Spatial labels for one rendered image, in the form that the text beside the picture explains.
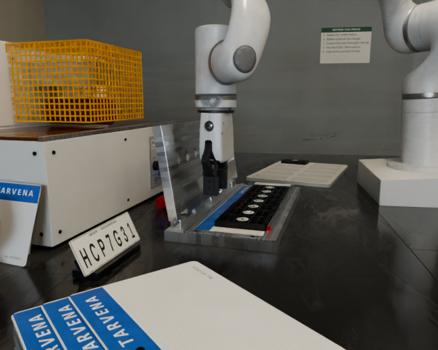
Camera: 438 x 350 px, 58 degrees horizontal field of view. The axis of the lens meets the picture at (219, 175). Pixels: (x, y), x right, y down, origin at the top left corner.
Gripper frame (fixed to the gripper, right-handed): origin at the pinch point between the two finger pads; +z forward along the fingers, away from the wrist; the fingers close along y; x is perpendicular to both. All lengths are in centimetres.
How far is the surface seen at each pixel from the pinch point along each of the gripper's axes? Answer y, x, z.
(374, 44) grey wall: 238, -46, -58
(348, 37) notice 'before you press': 235, -28, -63
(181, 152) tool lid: -4.8, 5.8, -7.1
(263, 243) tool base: -14.2, -12.9, 6.7
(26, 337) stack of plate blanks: -57, -4, -1
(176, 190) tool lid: -12.5, 3.8, -1.0
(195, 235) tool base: -14.1, -0.6, 6.5
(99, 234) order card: -27.3, 10.5, 3.2
